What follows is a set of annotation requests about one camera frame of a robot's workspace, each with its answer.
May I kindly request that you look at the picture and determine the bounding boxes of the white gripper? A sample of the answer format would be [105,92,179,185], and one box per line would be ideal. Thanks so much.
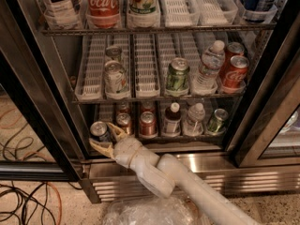
[89,122,144,169]

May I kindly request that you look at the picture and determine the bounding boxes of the blue pepsi can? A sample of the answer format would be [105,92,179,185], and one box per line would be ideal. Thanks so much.
[90,121,111,142]

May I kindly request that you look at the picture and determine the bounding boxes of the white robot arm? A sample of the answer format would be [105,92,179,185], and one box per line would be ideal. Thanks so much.
[89,123,260,225]

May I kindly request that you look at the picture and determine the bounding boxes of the gold soda can front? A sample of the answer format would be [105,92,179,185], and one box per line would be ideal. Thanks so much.
[116,112,133,135]

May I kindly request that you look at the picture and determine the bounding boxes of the gold soda can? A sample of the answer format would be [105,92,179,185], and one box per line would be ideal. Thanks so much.
[116,112,133,135]
[116,103,130,113]

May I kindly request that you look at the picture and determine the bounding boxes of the gold soda can rear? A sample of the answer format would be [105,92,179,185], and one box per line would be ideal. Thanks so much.
[116,103,130,113]

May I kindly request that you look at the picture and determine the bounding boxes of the red soda can front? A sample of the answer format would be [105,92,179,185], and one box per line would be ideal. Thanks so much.
[140,112,156,136]

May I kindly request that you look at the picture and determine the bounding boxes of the red soda can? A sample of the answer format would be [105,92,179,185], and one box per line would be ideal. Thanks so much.
[140,112,156,136]
[141,101,156,113]

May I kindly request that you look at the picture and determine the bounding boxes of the steel fridge base grille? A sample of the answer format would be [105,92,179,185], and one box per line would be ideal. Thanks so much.
[80,154,300,203]

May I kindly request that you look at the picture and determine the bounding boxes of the red soda can rear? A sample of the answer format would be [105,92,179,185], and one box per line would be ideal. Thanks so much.
[141,101,156,113]

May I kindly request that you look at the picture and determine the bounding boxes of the white patterned can front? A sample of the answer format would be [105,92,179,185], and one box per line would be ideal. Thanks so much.
[104,60,128,94]

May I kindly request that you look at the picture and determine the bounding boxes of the white patterned can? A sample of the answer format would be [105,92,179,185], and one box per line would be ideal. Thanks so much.
[104,60,128,94]
[105,45,122,62]

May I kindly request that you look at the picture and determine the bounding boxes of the open glass fridge door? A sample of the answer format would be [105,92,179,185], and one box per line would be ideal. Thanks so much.
[0,0,87,181]

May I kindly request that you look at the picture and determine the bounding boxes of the green can middle shelf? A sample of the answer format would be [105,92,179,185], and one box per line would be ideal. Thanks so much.
[166,57,189,92]

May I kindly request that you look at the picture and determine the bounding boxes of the green can shelf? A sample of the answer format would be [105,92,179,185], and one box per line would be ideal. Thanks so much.
[166,57,189,92]
[206,109,229,133]

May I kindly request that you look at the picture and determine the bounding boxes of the white patterned can rear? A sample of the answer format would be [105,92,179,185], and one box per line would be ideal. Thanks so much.
[105,45,122,62]

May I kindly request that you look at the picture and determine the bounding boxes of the green can bottom shelf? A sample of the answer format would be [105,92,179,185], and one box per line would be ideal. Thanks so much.
[206,109,229,133]

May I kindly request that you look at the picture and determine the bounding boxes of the clear water bottle middle shelf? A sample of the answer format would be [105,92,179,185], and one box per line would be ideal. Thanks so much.
[196,40,225,90]

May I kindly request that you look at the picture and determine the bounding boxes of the red coca-cola can front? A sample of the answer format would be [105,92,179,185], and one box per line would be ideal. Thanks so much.
[222,55,249,88]

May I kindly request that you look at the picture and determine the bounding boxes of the red coca-cola can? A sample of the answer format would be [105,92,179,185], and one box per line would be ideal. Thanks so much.
[219,42,245,77]
[222,55,249,88]

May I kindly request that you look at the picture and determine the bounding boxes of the coca-cola bottle top shelf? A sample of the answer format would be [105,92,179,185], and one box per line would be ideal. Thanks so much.
[87,0,119,28]

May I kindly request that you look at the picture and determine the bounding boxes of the white tea bottle top shelf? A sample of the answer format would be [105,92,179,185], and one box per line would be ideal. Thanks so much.
[42,0,83,30]

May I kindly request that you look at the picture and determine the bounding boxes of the red coca-cola can rear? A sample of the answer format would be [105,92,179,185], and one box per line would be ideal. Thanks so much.
[219,42,245,77]

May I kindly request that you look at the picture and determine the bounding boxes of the right glass fridge door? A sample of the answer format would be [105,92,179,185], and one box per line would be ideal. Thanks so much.
[232,14,300,168]

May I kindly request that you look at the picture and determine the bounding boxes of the white empty tray middle left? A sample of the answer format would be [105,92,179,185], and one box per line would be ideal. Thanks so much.
[75,36,106,102]

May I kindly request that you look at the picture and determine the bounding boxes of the white empty tray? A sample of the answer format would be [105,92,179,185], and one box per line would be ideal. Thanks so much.
[75,36,106,102]
[160,0,200,27]
[196,0,238,25]
[133,34,160,98]

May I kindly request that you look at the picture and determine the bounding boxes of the dark drink bottle white cap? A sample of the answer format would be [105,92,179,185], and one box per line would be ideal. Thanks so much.
[163,102,181,134]

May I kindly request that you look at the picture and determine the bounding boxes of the white empty tray middle centre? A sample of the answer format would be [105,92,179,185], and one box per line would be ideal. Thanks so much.
[133,34,160,98]

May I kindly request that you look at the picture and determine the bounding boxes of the clear plastic bag bin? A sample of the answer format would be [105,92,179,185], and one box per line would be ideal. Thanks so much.
[101,196,211,225]

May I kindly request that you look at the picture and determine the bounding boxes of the small clear water bottle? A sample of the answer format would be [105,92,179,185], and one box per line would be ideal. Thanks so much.
[184,103,205,137]

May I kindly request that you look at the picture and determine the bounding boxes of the green white soda bottle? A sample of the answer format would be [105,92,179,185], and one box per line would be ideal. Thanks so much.
[127,0,159,17]

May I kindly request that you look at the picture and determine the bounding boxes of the white empty tray top right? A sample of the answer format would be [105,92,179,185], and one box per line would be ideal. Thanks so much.
[196,0,238,25]

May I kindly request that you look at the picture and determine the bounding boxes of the black cables on floor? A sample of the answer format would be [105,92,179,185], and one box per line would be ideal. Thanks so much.
[0,122,83,225]

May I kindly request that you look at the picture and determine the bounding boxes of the orange cable on floor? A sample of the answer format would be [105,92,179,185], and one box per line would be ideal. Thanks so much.
[0,107,64,225]

